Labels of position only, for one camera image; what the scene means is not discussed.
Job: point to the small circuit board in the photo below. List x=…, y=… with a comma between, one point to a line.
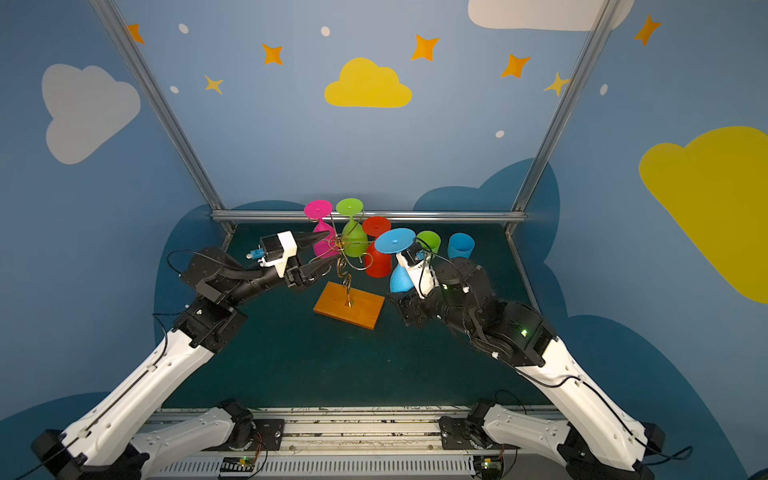
x=488, y=468
x=236, y=467

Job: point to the aluminium frame post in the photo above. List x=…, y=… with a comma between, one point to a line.
x=113, y=22
x=585, y=63

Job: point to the right small circuit board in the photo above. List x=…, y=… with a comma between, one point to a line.
x=488, y=468

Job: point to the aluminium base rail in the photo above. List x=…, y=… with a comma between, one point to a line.
x=360, y=441

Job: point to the blue wine glass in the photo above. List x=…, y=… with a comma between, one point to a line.
x=460, y=245
x=394, y=243

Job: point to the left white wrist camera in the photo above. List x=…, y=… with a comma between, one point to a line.
x=274, y=249

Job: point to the left small circuit board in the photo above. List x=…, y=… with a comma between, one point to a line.
x=236, y=467

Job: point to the wooden base wire glass rack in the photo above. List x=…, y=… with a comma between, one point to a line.
x=340, y=301

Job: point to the red wine glass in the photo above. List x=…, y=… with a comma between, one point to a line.
x=376, y=264

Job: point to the green wine glass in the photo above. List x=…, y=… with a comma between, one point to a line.
x=429, y=240
x=353, y=238

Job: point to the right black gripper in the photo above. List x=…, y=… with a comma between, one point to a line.
x=414, y=305

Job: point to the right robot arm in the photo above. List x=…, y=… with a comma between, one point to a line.
x=541, y=357

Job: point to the pink wine glass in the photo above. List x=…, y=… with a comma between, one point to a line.
x=317, y=211

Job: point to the left aluminium frame post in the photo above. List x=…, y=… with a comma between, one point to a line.
x=113, y=22

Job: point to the right aluminium frame post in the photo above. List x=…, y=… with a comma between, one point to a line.
x=585, y=63

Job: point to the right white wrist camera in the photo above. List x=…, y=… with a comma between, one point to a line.
x=418, y=262

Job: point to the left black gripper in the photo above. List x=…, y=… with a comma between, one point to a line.
x=299, y=270

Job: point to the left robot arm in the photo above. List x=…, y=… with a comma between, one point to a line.
x=196, y=336

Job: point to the back aluminium frame bar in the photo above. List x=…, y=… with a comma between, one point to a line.
x=257, y=216

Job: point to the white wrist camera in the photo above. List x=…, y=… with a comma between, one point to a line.
x=274, y=249
x=418, y=262

